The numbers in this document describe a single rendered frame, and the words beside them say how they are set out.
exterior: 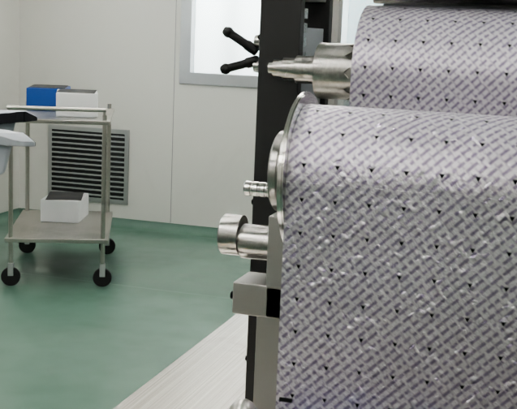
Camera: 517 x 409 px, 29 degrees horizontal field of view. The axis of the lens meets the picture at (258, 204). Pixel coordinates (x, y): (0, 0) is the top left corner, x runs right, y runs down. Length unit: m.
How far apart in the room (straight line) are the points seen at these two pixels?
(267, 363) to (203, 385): 0.41
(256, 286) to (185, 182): 5.97
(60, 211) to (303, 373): 5.04
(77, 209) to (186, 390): 4.54
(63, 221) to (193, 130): 1.38
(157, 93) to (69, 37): 0.75
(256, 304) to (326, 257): 0.13
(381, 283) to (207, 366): 0.65
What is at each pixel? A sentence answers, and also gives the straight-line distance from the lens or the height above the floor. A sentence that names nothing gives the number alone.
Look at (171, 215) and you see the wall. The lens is 7.02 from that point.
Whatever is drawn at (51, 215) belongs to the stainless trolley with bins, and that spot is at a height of 0.30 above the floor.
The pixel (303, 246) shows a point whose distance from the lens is 0.88.
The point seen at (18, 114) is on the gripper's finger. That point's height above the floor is 1.25.
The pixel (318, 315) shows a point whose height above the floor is 1.14.
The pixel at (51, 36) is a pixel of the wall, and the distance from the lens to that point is 7.30.
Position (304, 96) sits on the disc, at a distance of 0.92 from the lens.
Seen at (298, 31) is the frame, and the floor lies 1.38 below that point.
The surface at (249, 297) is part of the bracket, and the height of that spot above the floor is 1.12.
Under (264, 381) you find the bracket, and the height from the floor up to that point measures 1.04.
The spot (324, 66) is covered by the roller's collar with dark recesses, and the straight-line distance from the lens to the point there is 1.15.
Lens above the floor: 1.37
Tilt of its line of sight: 10 degrees down
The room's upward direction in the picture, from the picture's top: 2 degrees clockwise
